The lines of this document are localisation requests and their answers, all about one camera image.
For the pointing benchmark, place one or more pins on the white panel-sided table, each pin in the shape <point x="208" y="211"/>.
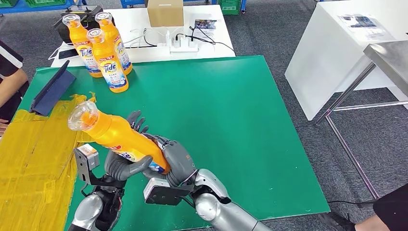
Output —
<point x="325" y="57"/>

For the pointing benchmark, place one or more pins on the green table mat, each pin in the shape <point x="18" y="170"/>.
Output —
<point x="223" y="127"/>

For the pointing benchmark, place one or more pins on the person's hand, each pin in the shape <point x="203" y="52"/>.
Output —
<point x="3" y="126"/>

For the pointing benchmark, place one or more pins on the white charger plug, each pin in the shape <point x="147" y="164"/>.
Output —
<point x="168" y="38"/>
<point x="183" y="40"/>

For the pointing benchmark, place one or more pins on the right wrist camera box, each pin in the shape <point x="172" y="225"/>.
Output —
<point x="162" y="193"/>

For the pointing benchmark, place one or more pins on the stainless steel table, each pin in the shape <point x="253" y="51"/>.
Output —
<point x="390" y="60"/>

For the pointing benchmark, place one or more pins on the person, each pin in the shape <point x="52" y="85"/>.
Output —
<point x="393" y="212"/>
<point x="8" y="63"/>

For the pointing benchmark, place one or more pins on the green plastic crate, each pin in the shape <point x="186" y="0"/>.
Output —
<point x="46" y="2"/>
<point x="8" y="2"/>
<point x="229" y="7"/>

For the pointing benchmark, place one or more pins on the orange detergent bottle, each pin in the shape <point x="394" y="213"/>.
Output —
<point x="122" y="54"/>
<point x="110" y="68"/>
<point x="118" y="134"/>
<point x="84" y="47"/>

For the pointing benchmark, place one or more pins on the white power strip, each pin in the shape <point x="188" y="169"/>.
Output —
<point x="184" y="48"/>

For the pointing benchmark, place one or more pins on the brown cardboard box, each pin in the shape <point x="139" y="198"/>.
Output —
<point x="165" y="13"/>

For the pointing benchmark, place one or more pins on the black smartphone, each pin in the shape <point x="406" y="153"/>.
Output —
<point x="67" y="53"/>

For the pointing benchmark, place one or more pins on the person's forearm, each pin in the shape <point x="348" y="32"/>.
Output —
<point x="12" y="86"/>

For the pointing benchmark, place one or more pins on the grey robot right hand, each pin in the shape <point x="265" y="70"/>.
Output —
<point x="180" y="162"/>

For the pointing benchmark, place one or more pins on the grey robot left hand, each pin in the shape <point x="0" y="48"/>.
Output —
<point x="119" y="169"/>

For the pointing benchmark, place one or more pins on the white rectangular table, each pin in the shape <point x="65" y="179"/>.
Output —
<point x="143" y="18"/>

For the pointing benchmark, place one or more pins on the black carrying case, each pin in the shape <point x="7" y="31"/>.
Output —
<point x="62" y="33"/>

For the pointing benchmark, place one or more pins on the black drone remote controller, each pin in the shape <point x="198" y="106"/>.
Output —
<point x="84" y="9"/>

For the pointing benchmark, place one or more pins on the dark blue tablet case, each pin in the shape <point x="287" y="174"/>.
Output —
<point x="52" y="92"/>

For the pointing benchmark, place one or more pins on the large printed leaflet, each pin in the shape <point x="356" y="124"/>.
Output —
<point x="365" y="27"/>

